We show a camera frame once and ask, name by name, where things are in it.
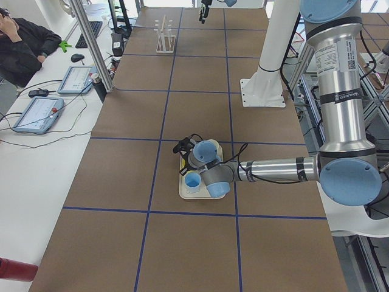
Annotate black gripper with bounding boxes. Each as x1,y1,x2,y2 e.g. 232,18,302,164
173,136,196,176
199,0,212,22

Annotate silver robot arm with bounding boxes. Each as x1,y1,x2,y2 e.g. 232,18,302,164
173,1,388,238
199,0,237,24

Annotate far light blue cup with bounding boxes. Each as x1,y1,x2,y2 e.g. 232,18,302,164
184,172,201,193

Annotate cream plastic tray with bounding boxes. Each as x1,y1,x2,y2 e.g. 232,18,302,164
177,139,230,200

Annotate black box with label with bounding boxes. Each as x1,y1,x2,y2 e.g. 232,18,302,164
111,33,124,57

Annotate black keyboard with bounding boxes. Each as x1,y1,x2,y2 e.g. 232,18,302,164
75,20,103,49

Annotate far teach pendant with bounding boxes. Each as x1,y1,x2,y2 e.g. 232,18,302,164
57,66,96,94

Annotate teach pendant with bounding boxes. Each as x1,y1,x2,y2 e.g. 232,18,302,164
12,97,64,134
57,66,96,94

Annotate black computer mouse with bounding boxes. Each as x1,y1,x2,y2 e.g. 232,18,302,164
71,54,84,63

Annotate near teach pendant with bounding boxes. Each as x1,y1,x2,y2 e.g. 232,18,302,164
12,97,64,134

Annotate black power adapter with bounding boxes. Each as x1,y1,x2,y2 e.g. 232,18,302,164
28,89,50,98

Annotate person in black jacket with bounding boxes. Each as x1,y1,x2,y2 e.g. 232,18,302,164
1,8,62,88

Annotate red bottle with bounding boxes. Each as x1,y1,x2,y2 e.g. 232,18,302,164
0,258,38,282

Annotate white wire cup rack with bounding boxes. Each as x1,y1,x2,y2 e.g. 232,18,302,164
154,15,176,54

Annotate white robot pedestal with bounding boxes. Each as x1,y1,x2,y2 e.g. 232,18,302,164
240,0,300,108

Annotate aluminium frame post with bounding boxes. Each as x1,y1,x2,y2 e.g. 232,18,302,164
69,0,113,92

